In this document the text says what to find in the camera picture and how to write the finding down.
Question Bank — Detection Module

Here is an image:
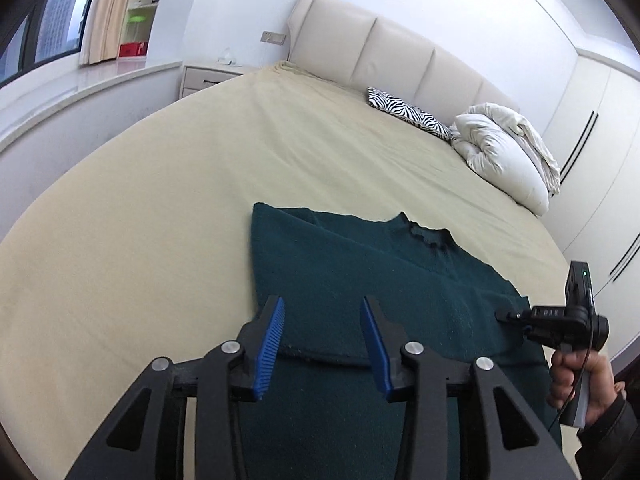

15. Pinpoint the cream folded duvet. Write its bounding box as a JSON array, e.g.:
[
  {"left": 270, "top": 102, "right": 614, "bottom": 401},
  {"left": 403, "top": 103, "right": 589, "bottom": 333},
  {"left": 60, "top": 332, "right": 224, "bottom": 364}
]
[{"left": 467, "top": 102, "right": 562, "bottom": 196}]

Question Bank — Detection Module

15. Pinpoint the white wall shelf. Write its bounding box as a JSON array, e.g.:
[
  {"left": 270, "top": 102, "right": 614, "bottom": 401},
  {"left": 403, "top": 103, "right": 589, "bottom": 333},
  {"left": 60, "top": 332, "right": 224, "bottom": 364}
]
[{"left": 117, "top": 0, "right": 164, "bottom": 61}]

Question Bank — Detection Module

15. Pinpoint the zebra print pillow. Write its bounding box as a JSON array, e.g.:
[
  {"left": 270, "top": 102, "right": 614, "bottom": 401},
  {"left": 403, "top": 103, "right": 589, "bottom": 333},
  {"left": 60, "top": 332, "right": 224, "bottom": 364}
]
[{"left": 367, "top": 86, "right": 456, "bottom": 141}]

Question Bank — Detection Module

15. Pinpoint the cream padded headboard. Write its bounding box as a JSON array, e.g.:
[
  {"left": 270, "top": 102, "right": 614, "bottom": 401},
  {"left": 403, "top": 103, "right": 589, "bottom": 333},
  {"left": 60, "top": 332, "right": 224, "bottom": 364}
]
[{"left": 287, "top": 0, "right": 521, "bottom": 116}]

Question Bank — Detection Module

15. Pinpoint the white nightstand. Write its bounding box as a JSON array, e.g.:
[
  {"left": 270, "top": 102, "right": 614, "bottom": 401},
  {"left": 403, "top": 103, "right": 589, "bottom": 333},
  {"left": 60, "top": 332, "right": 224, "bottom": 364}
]
[{"left": 178, "top": 62, "right": 261, "bottom": 101}]

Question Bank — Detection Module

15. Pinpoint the bed with beige sheet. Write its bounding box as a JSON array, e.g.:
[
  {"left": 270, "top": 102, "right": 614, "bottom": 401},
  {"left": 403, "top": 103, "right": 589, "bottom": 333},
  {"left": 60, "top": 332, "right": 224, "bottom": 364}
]
[{"left": 0, "top": 60, "right": 568, "bottom": 480}]

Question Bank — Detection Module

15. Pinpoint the white window bench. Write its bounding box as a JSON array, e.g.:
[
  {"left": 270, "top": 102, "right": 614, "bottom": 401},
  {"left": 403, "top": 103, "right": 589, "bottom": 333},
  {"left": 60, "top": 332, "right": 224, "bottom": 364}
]
[{"left": 0, "top": 59, "right": 185, "bottom": 221}]

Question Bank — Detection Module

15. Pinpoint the black wardrobe handle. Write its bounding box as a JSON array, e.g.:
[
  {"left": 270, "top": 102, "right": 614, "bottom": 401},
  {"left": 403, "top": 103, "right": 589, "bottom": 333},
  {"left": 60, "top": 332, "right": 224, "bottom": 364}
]
[
  {"left": 612, "top": 244, "right": 640, "bottom": 278},
  {"left": 608, "top": 232, "right": 640, "bottom": 273},
  {"left": 559, "top": 111, "right": 596, "bottom": 176},
  {"left": 560, "top": 114, "right": 600, "bottom": 184}
]

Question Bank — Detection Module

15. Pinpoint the person's right forearm dark sleeve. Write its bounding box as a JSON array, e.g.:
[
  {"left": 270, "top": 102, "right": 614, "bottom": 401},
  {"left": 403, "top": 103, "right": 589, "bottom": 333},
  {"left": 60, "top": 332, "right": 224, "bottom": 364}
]
[{"left": 574, "top": 389, "right": 640, "bottom": 480}]

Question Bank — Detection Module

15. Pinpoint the dark green sweater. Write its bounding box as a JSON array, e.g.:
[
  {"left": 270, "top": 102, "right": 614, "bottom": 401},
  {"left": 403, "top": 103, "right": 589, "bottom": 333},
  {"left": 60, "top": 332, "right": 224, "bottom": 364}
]
[{"left": 250, "top": 201, "right": 563, "bottom": 480}]

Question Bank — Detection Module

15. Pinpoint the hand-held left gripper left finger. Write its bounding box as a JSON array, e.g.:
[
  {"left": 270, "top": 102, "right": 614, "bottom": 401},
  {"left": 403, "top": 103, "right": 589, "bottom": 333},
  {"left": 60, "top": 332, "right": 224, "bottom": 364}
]
[{"left": 64, "top": 295, "right": 287, "bottom": 480}]

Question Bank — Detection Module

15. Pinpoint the person's right hand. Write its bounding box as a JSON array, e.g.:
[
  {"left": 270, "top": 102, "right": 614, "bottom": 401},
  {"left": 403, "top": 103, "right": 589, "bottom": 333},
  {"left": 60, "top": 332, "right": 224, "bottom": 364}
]
[{"left": 546, "top": 347, "right": 627, "bottom": 427}]

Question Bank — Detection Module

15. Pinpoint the beige curtain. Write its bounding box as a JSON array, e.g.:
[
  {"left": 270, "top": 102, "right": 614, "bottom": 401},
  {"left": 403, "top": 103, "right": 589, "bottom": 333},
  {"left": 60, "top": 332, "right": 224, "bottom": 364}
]
[{"left": 79, "top": 0, "right": 147, "bottom": 66}]

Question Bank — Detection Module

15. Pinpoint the dark framed window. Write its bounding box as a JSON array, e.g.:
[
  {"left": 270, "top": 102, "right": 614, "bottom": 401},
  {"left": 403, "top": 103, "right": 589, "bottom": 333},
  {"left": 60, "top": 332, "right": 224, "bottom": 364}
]
[{"left": 0, "top": 0, "right": 101, "bottom": 86}]

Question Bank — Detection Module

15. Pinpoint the white wardrobe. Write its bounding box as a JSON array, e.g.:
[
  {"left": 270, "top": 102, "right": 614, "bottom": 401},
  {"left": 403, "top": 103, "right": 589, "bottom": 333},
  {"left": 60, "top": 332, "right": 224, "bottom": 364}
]
[{"left": 541, "top": 35, "right": 640, "bottom": 361}]

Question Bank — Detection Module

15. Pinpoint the white pillow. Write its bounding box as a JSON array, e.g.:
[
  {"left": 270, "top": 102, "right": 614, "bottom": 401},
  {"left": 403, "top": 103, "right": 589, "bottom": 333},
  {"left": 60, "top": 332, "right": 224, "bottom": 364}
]
[{"left": 450, "top": 112, "right": 551, "bottom": 217}]

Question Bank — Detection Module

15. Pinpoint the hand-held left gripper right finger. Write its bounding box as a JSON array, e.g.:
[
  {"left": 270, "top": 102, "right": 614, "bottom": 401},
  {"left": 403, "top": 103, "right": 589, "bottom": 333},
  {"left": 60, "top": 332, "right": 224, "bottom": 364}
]
[{"left": 359, "top": 295, "right": 579, "bottom": 480}]

